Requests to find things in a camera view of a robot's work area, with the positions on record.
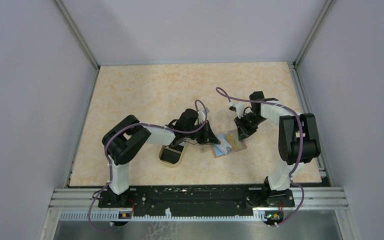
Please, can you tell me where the white slotted cable duct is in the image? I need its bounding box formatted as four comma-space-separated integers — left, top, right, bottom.
59, 209, 267, 222

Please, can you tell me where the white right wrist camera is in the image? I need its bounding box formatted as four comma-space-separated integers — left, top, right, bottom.
229, 102, 246, 119

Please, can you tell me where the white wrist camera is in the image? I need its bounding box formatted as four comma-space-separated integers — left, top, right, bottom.
197, 107, 209, 123
229, 102, 246, 119

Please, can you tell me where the beige oval tray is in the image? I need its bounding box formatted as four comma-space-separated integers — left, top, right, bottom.
158, 144, 185, 166

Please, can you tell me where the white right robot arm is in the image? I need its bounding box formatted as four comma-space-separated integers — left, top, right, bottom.
229, 91, 321, 206

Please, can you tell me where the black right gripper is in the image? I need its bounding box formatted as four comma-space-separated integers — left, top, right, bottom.
233, 113, 267, 142

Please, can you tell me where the gold VIP credit card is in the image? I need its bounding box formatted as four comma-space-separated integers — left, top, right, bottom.
226, 131, 247, 152

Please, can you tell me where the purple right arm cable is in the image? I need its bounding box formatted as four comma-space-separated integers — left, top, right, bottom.
215, 87, 306, 228

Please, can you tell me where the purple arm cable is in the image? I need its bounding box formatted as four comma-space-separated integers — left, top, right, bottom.
215, 87, 306, 228
87, 99, 209, 233

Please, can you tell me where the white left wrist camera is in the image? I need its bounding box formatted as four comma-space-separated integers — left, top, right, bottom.
197, 107, 209, 123

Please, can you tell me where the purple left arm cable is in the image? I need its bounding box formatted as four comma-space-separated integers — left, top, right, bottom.
87, 99, 209, 233

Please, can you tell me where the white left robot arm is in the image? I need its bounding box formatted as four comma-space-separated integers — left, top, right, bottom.
102, 108, 221, 207

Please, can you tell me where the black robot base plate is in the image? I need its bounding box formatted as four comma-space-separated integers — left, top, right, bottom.
98, 183, 295, 217

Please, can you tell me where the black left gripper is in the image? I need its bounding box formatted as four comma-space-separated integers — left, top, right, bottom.
184, 120, 221, 145

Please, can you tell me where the silver VIP credit card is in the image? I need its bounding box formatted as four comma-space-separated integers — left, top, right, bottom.
214, 134, 233, 157

